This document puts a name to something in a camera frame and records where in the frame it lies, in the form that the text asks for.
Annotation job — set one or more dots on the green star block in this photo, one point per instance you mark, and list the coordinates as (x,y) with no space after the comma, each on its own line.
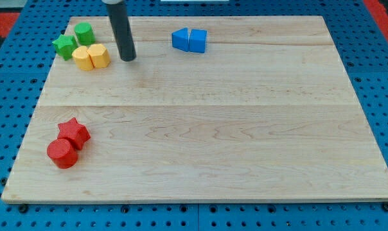
(65,45)

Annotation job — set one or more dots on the green cylinder block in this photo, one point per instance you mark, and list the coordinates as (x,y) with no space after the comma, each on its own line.
(84,33)

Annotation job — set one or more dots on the red star block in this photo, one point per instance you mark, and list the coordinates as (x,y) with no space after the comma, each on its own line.
(77,134)

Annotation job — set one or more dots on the blue cube block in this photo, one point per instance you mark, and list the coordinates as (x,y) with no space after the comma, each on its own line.
(197,41)

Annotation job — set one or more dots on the yellow hexagon block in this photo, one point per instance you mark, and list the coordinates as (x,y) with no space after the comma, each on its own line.
(99,55)

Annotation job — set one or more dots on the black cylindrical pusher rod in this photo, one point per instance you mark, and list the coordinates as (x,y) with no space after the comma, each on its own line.
(118,16)

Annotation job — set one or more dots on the red cylinder block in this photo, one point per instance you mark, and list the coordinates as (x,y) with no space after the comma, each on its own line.
(62,153)

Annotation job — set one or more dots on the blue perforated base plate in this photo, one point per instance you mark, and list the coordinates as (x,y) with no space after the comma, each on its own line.
(25,60)

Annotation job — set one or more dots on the wooden board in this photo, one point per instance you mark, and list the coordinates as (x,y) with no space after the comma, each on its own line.
(267,114)

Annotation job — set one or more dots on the yellow half-round block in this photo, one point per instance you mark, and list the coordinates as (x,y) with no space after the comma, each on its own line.
(82,59)

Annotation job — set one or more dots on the blue triangle block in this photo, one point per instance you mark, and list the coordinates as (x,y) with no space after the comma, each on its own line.
(180,39)

